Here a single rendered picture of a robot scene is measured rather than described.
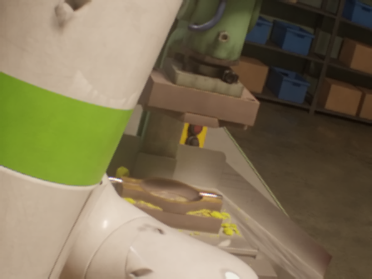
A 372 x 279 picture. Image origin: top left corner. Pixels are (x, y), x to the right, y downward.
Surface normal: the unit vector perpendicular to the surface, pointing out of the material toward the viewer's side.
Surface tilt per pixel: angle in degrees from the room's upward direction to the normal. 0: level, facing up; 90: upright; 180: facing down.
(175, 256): 11
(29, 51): 84
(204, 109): 90
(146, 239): 16
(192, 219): 90
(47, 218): 93
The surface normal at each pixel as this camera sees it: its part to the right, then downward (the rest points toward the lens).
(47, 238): 0.67, 0.46
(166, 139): 0.22, 0.35
